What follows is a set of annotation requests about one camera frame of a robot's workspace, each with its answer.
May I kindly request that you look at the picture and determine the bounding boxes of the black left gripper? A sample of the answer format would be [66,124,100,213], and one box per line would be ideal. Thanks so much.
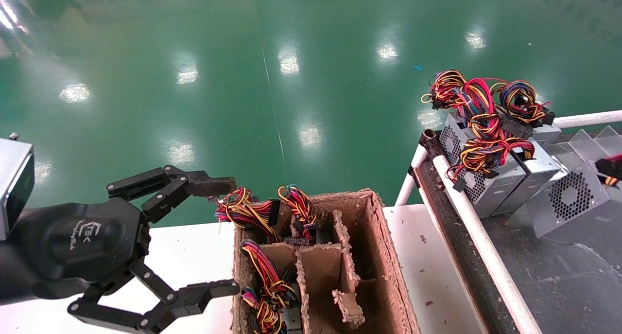
[11,165,241,334]

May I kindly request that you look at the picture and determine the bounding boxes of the grey power supply with wires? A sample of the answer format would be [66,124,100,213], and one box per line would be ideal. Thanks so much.
[527,153,622,239]
[498,80,563,148]
[486,79,563,216]
[240,287,303,334]
[421,69,536,219]

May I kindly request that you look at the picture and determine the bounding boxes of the brown cardboard divider box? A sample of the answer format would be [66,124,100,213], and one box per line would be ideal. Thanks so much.
[232,188,421,334]

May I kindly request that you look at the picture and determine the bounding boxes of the short white support pipe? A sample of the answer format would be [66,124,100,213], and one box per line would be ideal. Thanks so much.
[395,144,429,207]

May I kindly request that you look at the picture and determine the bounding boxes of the black pipe connector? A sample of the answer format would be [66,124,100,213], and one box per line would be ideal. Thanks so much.
[420,129,446,155]

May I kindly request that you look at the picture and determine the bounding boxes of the clear plastic divider tray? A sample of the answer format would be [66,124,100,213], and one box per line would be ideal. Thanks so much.
[544,125,622,203]

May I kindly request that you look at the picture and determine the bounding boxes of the power supply wires back left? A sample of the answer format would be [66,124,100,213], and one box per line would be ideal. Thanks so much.
[214,187,281,245]

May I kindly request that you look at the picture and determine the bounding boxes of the power supply wires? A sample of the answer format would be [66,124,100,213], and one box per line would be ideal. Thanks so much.
[276,184,337,247]
[214,187,281,245]
[241,239,299,306]

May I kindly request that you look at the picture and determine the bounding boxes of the power supply wires front left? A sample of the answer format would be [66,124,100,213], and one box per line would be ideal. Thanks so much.
[241,239,299,306]

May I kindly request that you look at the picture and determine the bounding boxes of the power supply wires back middle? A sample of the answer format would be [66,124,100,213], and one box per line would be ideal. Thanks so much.
[276,184,337,247]

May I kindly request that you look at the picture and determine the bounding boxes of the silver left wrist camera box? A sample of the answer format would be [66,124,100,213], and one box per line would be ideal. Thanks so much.
[0,132,35,241]

